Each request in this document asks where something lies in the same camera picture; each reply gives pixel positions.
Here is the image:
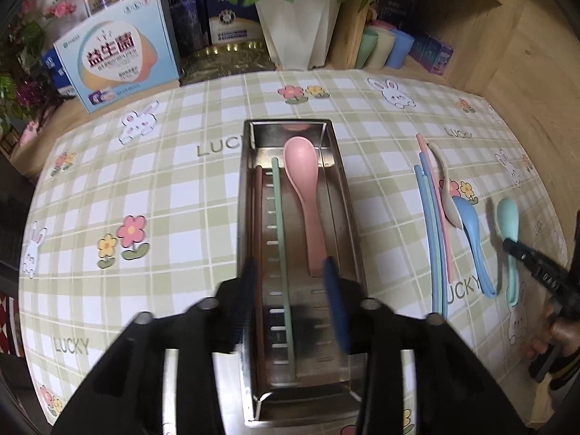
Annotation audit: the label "beige spoon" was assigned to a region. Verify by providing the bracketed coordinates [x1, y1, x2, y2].
[428, 142, 463, 227]

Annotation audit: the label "pink spoon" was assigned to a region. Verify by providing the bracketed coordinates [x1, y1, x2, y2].
[283, 136, 327, 277]

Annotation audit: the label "gold patterned flat tin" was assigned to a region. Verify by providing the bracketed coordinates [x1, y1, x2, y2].
[180, 40, 277, 87]

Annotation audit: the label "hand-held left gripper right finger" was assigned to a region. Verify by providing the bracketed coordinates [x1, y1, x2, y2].
[322, 257, 551, 435]

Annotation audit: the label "white box with blue label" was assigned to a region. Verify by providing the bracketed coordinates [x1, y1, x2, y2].
[206, 0, 266, 44]

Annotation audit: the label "dark blue slim box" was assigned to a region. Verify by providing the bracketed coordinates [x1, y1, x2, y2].
[170, 0, 203, 55]

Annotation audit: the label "blue spoon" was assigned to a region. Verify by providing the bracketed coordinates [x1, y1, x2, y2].
[452, 196, 498, 299]

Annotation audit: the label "blue cup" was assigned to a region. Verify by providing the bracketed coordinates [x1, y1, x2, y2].
[387, 31, 414, 69]

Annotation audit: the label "dark pink chopstick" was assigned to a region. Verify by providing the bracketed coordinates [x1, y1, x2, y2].
[254, 166, 266, 368]

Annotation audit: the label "checkered bunny print tablecloth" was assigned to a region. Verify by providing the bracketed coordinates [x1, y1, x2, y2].
[18, 68, 569, 435]

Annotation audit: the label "green cup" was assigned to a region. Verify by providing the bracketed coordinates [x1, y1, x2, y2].
[354, 26, 379, 70]

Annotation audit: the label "person's right hand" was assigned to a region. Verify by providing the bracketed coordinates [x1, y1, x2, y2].
[528, 301, 580, 359]

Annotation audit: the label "dark printed box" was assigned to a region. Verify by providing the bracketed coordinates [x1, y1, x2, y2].
[369, 0, 415, 32]

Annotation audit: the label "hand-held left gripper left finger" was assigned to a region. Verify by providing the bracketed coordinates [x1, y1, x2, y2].
[52, 258, 259, 435]

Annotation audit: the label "wooden shelf unit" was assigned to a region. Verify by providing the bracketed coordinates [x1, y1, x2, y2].
[335, 0, 526, 83]

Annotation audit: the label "small purple box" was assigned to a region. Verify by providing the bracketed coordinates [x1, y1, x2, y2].
[410, 32, 454, 76]

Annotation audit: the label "blue chopstick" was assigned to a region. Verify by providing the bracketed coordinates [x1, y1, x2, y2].
[414, 167, 440, 314]
[419, 153, 449, 320]

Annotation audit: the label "red roses in white pot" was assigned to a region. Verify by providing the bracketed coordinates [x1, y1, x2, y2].
[167, 0, 377, 71]

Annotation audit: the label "perforated steel utensil tray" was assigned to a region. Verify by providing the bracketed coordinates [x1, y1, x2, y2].
[238, 118, 370, 429]

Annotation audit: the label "green spoon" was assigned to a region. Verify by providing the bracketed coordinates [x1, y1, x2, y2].
[496, 198, 520, 306]

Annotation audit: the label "light blue probiotics box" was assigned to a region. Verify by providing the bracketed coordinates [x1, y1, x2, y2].
[53, 0, 182, 114]

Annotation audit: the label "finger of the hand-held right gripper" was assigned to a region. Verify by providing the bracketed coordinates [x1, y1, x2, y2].
[502, 237, 540, 268]

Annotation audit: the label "pink blossom flower arrangement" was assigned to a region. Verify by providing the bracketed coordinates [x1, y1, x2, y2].
[0, 0, 78, 128]

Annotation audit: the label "green chopstick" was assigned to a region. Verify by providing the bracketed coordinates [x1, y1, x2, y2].
[271, 157, 297, 365]

